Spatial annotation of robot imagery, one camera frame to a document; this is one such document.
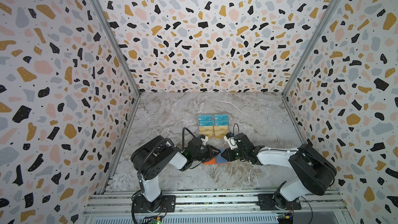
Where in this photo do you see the teal card back left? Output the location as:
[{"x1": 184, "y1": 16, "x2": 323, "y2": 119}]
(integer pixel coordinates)
[{"x1": 198, "y1": 115, "x2": 213, "y2": 121}]

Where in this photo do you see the teal card back right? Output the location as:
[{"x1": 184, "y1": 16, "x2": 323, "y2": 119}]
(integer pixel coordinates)
[{"x1": 215, "y1": 114, "x2": 229, "y2": 121}]

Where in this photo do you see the aluminium corner post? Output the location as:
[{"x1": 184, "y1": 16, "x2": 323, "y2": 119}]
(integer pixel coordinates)
[
  {"x1": 89, "y1": 0, "x2": 140, "y2": 97},
  {"x1": 283, "y1": 0, "x2": 341, "y2": 99}
]

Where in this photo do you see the gold card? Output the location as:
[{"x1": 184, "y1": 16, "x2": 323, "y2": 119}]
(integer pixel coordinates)
[
  {"x1": 200, "y1": 131, "x2": 214, "y2": 140},
  {"x1": 200, "y1": 126, "x2": 214, "y2": 133},
  {"x1": 214, "y1": 131, "x2": 228, "y2": 139},
  {"x1": 214, "y1": 125, "x2": 229, "y2": 132}
]

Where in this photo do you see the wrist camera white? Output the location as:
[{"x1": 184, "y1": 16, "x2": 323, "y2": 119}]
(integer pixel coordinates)
[
  {"x1": 199, "y1": 134, "x2": 209, "y2": 145},
  {"x1": 223, "y1": 133, "x2": 237, "y2": 149}
]

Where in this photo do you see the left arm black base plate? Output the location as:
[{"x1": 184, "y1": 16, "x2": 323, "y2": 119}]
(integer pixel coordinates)
[{"x1": 132, "y1": 194, "x2": 176, "y2": 213}]

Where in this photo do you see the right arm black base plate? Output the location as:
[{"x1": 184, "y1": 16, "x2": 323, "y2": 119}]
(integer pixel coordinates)
[{"x1": 257, "y1": 194, "x2": 302, "y2": 211}]

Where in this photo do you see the left aluminium corner post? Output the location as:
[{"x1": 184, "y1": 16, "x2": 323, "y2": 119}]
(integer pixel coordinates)
[{"x1": 89, "y1": 0, "x2": 140, "y2": 97}]

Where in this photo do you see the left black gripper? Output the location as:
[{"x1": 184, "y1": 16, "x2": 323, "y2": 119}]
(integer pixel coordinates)
[{"x1": 192, "y1": 145, "x2": 222, "y2": 163}]

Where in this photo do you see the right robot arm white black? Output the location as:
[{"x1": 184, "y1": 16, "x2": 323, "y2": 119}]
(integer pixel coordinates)
[{"x1": 221, "y1": 132, "x2": 337, "y2": 210}]

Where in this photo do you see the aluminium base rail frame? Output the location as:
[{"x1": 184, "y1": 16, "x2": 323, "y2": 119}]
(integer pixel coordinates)
[{"x1": 82, "y1": 188, "x2": 346, "y2": 224}]

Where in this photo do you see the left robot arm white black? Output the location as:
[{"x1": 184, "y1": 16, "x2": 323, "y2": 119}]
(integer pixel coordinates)
[{"x1": 131, "y1": 135, "x2": 222, "y2": 212}]

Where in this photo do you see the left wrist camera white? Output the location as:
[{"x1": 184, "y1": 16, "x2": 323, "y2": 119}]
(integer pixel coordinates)
[{"x1": 199, "y1": 134, "x2": 209, "y2": 145}]

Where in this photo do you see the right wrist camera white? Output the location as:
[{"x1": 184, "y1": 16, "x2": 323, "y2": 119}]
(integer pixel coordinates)
[{"x1": 223, "y1": 133, "x2": 237, "y2": 149}]

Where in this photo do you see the orange card holder wallet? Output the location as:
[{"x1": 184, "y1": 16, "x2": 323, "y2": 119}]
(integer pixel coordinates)
[{"x1": 204, "y1": 154, "x2": 229, "y2": 165}]

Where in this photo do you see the teal card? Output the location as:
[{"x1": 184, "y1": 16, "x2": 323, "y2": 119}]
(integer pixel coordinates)
[
  {"x1": 215, "y1": 120, "x2": 229, "y2": 126},
  {"x1": 198, "y1": 115, "x2": 213, "y2": 121},
  {"x1": 199, "y1": 120, "x2": 214, "y2": 127},
  {"x1": 215, "y1": 114, "x2": 229, "y2": 121}
]

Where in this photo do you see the right aluminium corner post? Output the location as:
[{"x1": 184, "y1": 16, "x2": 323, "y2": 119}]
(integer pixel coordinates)
[{"x1": 283, "y1": 0, "x2": 341, "y2": 99}]

